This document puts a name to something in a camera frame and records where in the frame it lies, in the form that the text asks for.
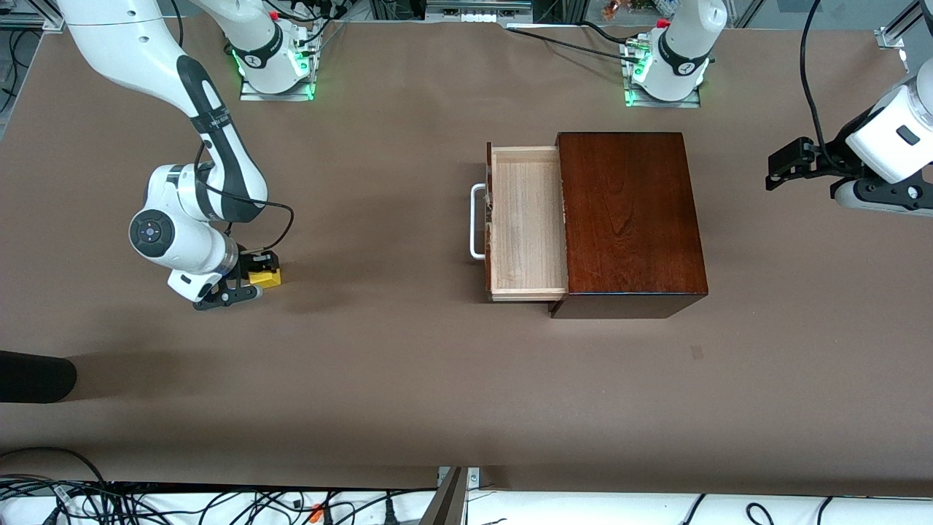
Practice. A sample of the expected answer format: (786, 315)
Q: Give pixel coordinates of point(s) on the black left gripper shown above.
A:
(833, 154)

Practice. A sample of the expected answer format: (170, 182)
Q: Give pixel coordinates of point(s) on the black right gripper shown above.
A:
(253, 263)

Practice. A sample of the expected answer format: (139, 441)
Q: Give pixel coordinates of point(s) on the yellow cube block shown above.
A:
(268, 281)

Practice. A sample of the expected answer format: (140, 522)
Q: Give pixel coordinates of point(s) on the light wooden drawer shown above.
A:
(528, 219)

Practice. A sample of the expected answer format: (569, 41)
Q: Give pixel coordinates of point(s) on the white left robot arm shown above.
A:
(685, 44)

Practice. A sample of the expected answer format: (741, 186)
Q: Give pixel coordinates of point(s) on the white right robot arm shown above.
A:
(168, 240)

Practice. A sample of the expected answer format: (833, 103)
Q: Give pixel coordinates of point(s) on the aluminium corner profile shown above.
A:
(893, 35)

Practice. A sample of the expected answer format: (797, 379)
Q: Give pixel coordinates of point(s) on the dark brown wooden cabinet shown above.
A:
(634, 219)

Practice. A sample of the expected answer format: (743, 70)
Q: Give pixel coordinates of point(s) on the black foam cylinder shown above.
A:
(36, 375)

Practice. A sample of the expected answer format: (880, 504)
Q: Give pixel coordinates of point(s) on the orange plug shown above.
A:
(316, 514)

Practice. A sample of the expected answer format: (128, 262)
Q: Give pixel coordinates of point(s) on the grey power strip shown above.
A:
(477, 16)

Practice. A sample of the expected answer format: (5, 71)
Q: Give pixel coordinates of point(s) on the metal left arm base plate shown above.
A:
(656, 103)

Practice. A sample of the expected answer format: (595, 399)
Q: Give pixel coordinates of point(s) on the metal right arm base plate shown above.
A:
(291, 95)

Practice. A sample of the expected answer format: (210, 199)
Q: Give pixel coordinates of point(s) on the aluminium frame post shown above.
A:
(448, 503)

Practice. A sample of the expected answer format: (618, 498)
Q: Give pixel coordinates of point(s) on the aluminium corner bracket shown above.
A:
(55, 23)

